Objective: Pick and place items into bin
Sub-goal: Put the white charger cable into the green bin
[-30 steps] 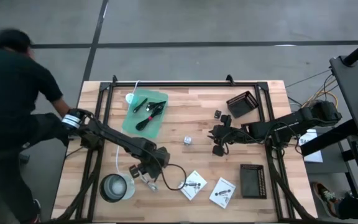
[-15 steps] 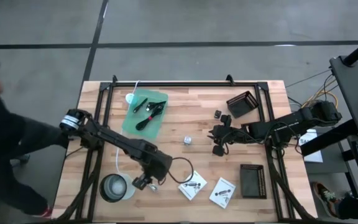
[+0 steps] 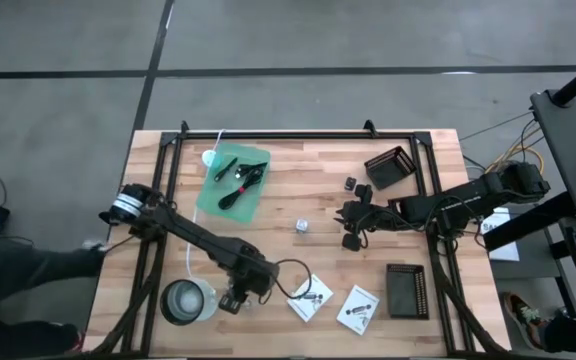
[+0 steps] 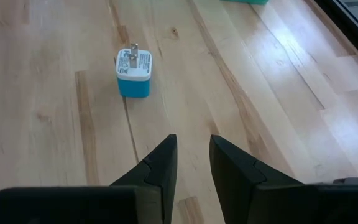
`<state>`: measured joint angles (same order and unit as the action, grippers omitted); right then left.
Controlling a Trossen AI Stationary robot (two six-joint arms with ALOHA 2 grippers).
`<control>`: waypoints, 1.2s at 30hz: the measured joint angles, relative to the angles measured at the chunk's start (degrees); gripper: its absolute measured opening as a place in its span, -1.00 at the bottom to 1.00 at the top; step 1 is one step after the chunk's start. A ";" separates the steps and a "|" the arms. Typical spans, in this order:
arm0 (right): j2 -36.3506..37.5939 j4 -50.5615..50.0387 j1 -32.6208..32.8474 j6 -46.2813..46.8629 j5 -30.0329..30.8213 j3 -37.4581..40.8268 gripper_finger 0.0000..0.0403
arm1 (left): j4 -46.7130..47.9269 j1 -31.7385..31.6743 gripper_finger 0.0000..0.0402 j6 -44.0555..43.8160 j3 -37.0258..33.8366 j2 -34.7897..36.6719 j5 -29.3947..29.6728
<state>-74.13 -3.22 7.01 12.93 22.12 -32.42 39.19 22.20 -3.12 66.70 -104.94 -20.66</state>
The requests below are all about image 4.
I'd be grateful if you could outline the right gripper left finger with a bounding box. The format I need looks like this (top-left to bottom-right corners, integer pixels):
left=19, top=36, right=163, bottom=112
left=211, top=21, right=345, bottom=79
left=110, top=134, right=178, bottom=224

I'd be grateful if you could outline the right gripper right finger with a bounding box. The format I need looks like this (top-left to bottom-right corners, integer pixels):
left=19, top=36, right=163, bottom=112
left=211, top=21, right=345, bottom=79
left=209, top=134, right=304, bottom=224

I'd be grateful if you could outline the blue and white charger cube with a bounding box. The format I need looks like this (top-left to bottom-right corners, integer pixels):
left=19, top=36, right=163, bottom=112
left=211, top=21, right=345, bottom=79
left=115, top=42, right=153, bottom=99

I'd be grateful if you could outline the translucent green plastic bin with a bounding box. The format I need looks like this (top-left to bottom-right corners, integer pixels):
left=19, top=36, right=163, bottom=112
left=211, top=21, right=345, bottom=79
left=221, top=0, right=270, bottom=6

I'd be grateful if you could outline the black aluminium table frame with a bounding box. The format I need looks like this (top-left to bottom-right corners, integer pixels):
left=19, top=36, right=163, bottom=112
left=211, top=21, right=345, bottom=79
left=314, top=0, right=358, bottom=73

